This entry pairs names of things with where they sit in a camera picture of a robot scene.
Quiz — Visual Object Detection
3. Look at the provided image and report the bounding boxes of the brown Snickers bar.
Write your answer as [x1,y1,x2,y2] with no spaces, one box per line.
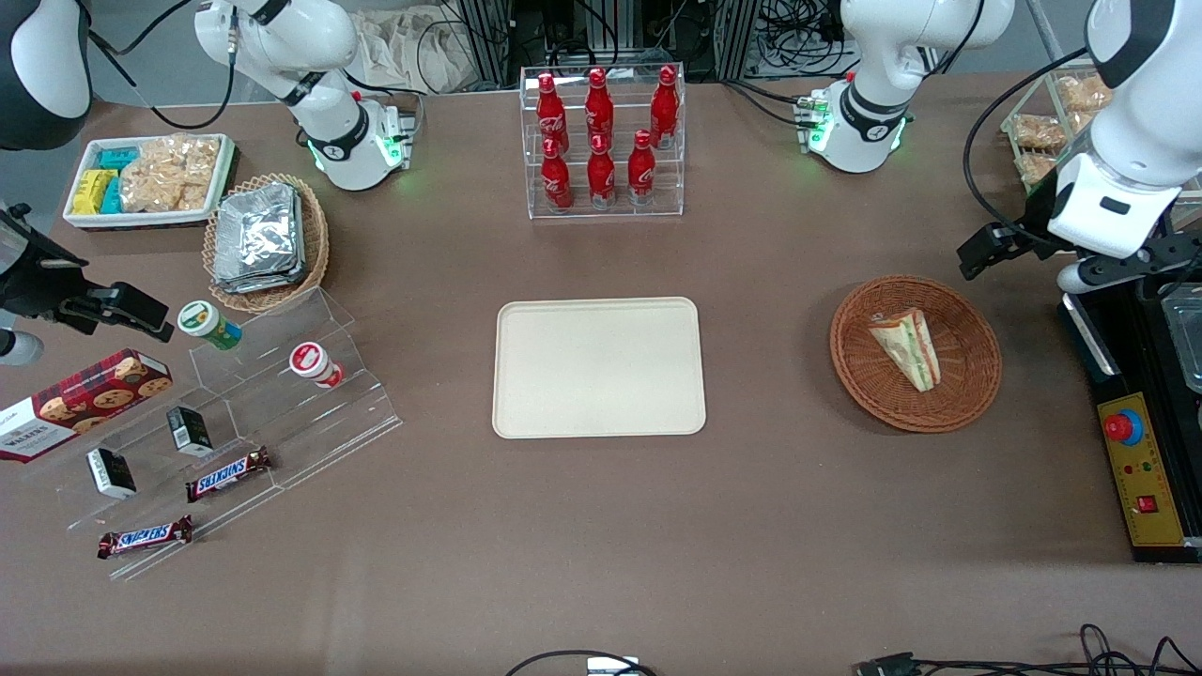
[97,515,195,561]
[185,447,274,503]

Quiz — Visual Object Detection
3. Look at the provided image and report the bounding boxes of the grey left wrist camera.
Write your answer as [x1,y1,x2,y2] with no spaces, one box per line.
[1056,258,1142,295]

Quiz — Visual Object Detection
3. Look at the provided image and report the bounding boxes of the white rectangular snack tray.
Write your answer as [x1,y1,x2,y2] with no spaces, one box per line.
[62,133,237,231]

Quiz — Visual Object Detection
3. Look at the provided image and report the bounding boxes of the white wire rack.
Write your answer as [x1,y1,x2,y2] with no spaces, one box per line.
[1000,61,1202,203]

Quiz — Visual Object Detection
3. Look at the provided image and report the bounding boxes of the red cola bottle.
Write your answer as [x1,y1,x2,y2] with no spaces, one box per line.
[650,65,681,151]
[584,67,615,151]
[626,130,657,207]
[587,133,617,209]
[535,72,570,156]
[540,138,574,214]

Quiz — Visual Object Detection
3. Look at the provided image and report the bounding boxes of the black yellow control box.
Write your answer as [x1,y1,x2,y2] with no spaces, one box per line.
[1059,272,1202,564]

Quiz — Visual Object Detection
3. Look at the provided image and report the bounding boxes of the clear acrylic bottle rack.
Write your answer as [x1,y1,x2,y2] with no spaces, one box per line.
[519,64,686,222]

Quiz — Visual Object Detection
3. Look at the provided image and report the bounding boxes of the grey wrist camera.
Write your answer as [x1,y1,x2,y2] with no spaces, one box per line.
[0,329,44,367]
[1056,258,1142,295]

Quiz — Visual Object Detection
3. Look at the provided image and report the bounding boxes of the beige plastic tray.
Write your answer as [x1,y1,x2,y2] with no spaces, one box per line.
[492,297,707,440]

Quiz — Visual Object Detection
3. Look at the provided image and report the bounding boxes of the clear plastic container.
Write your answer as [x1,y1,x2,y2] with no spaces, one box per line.
[1161,282,1202,393]

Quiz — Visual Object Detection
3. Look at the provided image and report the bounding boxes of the triangle sandwich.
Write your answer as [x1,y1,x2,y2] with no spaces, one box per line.
[868,308,943,393]

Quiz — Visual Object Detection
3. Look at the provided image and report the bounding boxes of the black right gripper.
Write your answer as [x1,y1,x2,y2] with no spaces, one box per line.
[0,207,176,342]

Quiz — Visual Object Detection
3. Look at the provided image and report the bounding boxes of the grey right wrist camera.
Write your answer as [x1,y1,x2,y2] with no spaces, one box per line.
[0,329,44,367]

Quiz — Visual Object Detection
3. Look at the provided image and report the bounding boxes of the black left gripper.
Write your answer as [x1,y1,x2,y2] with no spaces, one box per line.
[957,192,1073,281]

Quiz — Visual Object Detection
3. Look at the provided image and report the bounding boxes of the small black box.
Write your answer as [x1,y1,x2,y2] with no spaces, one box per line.
[166,406,214,458]
[86,448,138,499]

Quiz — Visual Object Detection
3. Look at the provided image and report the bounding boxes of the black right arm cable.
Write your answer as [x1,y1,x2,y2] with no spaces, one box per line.
[86,0,238,131]

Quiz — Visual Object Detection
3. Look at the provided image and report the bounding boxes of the clear acrylic stepped display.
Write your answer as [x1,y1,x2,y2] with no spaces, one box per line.
[19,286,405,581]

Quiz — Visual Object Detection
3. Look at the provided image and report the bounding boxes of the yellow control panel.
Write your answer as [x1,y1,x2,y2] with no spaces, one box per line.
[1097,392,1187,548]

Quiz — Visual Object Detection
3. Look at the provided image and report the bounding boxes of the round brown wicker basket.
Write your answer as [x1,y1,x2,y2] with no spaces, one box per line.
[829,274,1003,434]

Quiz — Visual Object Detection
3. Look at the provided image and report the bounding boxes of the red lid snack cup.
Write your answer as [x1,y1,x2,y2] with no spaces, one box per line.
[288,342,345,389]

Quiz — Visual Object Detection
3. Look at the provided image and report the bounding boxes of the silver foil packet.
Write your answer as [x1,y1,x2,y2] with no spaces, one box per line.
[210,263,309,296]
[214,182,303,283]

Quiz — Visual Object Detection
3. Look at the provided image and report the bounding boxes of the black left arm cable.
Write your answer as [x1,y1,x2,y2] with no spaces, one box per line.
[963,45,1090,234]

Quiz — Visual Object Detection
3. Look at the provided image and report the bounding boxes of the beige cloth bag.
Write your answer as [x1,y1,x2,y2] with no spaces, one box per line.
[352,8,475,95]

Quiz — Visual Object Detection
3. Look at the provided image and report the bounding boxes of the yellow snack packet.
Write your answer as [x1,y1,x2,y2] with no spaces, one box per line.
[71,169,119,216]

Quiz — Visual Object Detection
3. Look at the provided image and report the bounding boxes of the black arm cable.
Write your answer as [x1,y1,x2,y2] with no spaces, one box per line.
[963,45,1090,234]
[86,0,238,131]

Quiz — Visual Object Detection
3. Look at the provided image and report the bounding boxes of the clear bag of crackers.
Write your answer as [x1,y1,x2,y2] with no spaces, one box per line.
[119,134,222,214]

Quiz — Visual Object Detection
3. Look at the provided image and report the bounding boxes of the tangled black cables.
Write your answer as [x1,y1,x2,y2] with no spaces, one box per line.
[916,622,1202,676]

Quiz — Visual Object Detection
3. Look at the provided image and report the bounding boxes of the oval tan wicker basket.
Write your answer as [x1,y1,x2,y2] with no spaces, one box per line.
[202,173,331,315]

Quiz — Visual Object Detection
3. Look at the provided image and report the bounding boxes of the red tartan cookie box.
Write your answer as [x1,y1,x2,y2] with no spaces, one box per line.
[0,347,175,463]

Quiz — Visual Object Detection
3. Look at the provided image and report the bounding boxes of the green lid snack cup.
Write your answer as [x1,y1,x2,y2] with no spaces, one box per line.
[177,300,243,351]

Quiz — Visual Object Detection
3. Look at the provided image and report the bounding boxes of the black looped table cable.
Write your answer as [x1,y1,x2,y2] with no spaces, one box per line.
[505,650,658,676]

